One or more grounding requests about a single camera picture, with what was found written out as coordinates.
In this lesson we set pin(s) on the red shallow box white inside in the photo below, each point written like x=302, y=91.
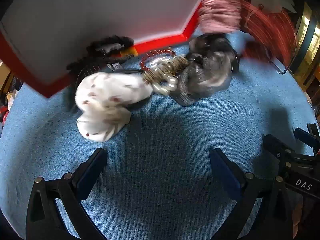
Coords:
x=100, y=10

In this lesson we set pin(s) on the white spotted scrunchie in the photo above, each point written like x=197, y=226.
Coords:
x=107, y=97

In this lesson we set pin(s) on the blue table cloth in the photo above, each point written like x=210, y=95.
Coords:
x=162, y=130

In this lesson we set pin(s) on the dark red patterned scrunchie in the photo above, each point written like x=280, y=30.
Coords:
x=270, y=30

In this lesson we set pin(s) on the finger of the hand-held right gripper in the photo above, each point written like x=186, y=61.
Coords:
x=273, y=143
x=303, y=135

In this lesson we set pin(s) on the pink striped scrunchie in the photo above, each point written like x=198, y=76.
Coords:
x=220, y=15

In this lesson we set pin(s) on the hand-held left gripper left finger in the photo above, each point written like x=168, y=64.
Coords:
x=93, y=172

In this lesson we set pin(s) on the black rhinestone hair clip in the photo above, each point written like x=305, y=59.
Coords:
x=110, y=41

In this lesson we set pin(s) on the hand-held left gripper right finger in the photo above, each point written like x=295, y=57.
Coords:
x=225, y=175

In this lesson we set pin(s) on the grey fluffy scrunchie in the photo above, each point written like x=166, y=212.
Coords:
x=207, y=72

